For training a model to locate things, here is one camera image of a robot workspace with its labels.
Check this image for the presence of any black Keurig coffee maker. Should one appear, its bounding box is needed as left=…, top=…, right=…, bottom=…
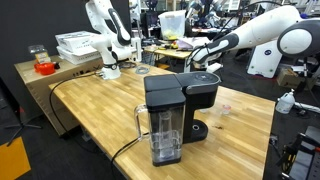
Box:
left=143, top=71, right=222, bottom=145

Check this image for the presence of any clear water reservoir black lid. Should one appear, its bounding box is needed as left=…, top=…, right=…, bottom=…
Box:
left=133, top=88, right=187, bottom=168

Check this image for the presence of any light wooden background desk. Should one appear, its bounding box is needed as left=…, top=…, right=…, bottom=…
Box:
left=143, top=44, right=201, bottom=74

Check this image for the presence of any pale crumpled cloth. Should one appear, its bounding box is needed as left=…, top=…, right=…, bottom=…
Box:
left=176, top=36, right=210, bottom=51

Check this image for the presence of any clear storage bin white lid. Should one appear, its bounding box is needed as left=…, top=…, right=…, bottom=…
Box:
left=157, top=9, right=187, bottom=41

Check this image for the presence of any small clear bottle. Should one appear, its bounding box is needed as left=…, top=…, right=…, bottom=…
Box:
left=221, top=104, right=232, bottom=116

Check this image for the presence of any white flat box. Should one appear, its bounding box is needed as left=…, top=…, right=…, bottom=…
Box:
left=54, top=30, right=98, bottom=53
left=56, top=45, right=103, bottom=66

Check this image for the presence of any white panel blue logo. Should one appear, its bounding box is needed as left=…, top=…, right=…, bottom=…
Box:
left=246, top=41, right=285, bottom=80

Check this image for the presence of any red plastic bowl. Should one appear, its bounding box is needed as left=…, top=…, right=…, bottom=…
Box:
left=33, top=62, right=57, bottom=77

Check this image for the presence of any large cardboard box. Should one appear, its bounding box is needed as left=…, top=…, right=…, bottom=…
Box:
left=13, top=54, right=105, bottom=138

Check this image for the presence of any white plastic jug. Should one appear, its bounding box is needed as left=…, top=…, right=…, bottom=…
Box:
left=275, top=88, right=297, bottom=115

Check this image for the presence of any small clear plastic container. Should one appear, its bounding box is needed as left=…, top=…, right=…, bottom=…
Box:
left=28, top=44, right=52, bottom=65

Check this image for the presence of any small brown cardboard box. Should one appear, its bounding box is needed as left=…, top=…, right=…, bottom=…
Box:
left=276, top=67, right=310, bottom=90

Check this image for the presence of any black tripod stand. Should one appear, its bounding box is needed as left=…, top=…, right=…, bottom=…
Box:
left=4, top=106, right=43, bottom=148

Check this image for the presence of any black metal cart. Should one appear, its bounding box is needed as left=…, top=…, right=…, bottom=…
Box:
left=275, top=125, right=320, bottom=180

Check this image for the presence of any grey coiled cable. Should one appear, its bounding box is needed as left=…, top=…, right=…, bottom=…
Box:
left=134, top=65, right=151, bottom=76

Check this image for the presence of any dark coiled cable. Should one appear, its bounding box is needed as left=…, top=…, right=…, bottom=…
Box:
left=118, top=61, right=138, bottom=70

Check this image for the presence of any black coffee maker power cable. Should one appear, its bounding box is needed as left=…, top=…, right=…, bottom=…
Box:
left=109, top=132, right=150, bottom=180

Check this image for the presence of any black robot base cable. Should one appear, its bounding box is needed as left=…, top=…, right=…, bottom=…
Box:
left=48, top=71, right=104, bottom=138

